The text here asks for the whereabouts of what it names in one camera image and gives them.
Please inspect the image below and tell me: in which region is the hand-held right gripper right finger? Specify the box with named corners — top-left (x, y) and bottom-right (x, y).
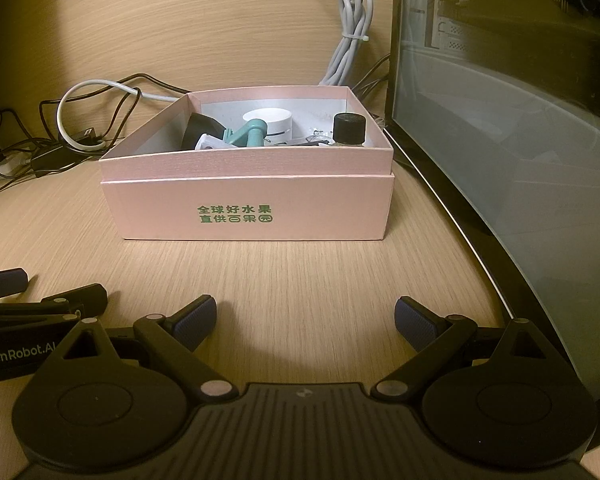
top-left (370, 296), bottom-right (548, 401)

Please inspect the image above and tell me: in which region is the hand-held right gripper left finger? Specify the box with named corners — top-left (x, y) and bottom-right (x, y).
top-left (62, 295), bottom-right (236, 401)

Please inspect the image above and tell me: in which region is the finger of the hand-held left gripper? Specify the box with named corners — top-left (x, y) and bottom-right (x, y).
top-left (0, 269), bottom-right (31, 302)
top-left (0, 283), bottom-right (109, 320)

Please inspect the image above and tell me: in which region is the pink cardboard box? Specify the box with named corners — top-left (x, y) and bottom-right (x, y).
top-left (98, 86), bottom-right (397, 242)

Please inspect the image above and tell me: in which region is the white battery charger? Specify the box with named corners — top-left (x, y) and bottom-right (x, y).
top-left (195, 132), bottom-right (237, 151)

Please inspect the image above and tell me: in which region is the black funnel-shaped nozzle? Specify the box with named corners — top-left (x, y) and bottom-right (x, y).
top-left (181, 112), bottom-right (226, 151)

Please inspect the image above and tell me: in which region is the teal plastic tool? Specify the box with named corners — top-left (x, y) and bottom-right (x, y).
top-left (222, 117), bottom-right (267, 149)

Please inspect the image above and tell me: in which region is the small bottle with black cap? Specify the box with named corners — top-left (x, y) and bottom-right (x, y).
top-left (331, 112), bottom-right (367, 149)

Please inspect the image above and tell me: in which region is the clear plastic bag of screws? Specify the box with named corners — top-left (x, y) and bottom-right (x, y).
top-left (292, 127), bottom-right (336, 147)

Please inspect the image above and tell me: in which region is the white round container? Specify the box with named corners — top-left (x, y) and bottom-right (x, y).
top-left (241, 108), bottom-right (293, 147)

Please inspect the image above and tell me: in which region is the white power strip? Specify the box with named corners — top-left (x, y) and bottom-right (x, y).
top-left (0, 152), bottom-right (36, 176)

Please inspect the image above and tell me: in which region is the black power adapter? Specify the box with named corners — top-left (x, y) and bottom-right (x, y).
top-left (30, 142), bottom-right (86, 171)

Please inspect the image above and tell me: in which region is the computer case with glass panel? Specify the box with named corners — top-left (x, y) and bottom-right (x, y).
top-left (382, 0), bottom-right (600, 411)

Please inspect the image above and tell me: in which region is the tangle of black cables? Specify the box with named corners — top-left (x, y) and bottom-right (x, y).
top-left (0, 72), bottom-right (191, 196)

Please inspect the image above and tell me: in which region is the white cable with loop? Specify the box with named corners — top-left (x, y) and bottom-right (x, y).
top-left (56, 79), bottom-right (188, 152)

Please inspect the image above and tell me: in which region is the bundled white cable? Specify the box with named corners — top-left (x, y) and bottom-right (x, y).
top-left (317, 0), bottom-right (373, 86)

